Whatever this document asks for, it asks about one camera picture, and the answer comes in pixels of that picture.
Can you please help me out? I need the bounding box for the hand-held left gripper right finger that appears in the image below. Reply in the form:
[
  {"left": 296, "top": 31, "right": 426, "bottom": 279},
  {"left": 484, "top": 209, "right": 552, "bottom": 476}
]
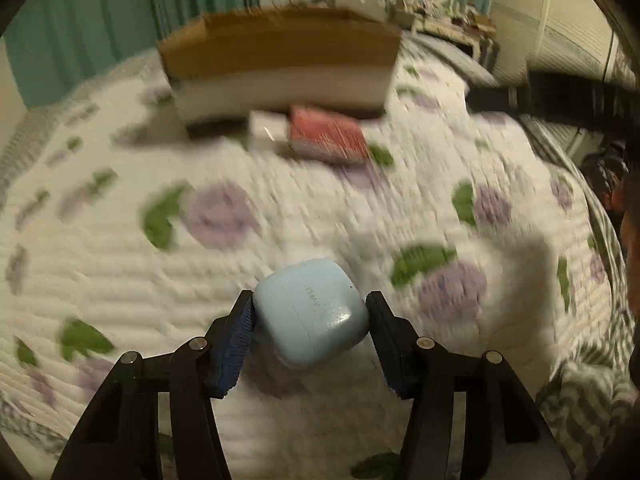
[{"left": 365, "top": 291, "right": 576, "bottom": 480}]

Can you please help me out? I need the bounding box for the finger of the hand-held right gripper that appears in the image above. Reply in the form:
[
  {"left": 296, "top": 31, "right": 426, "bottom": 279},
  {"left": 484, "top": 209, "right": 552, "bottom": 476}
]
[{"left": 465, "top": 71, "right": 640, "bottom": 131}]

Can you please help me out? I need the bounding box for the grey striped blanket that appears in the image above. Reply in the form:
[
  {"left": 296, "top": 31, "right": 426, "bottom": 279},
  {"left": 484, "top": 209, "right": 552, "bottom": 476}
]
[{"left": 537, "top": 125, "right": 636, "bottom": 471}]

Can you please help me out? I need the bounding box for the floral quilt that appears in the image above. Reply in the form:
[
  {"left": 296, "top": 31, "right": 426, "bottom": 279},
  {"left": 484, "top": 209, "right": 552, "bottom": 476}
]
[{"left": 0, "top": 35, "right": 626, "bottom": 480}]

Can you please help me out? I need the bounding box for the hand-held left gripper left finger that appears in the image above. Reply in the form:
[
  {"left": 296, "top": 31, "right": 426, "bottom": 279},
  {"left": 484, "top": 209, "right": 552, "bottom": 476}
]
[{"left": 51, "top": 289, "right": 257, "bottom": 480}]

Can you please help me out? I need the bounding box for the teal curtain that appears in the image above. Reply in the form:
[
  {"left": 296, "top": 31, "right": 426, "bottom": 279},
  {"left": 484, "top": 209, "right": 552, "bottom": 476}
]
[{"left": 4, "top": 0, "right": 261, "bottom": 108}]

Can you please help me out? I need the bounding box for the red booklet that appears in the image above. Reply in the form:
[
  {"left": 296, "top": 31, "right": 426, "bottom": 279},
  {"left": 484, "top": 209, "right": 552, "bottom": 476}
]
[{"left": 288, "top": 105, "right": 371, "bottom": 166}]

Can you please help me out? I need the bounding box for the cardboard box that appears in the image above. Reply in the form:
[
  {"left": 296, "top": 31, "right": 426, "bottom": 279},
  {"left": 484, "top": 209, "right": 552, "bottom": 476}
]
[{"left": 157, "top": 5, "right": 404, "bottom": 136}]

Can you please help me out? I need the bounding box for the cluttered desk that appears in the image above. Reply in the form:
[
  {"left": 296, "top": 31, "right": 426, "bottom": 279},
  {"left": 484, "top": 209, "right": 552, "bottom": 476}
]
[{"left": 327, "top": 0, "right": 501, "bottom": 68}]

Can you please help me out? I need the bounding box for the white flat box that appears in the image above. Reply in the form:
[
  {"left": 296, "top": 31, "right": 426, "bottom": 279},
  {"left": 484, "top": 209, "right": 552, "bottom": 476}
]
[{"left": 247, "top": 110, "right": 293, "bottom": 151}]

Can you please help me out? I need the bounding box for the light blue earbuds case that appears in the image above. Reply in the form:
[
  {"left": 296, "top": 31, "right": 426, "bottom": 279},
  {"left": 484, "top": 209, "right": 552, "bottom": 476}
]
[{"left": 252, "top": 258, "right": 371, "bottom": 372}]

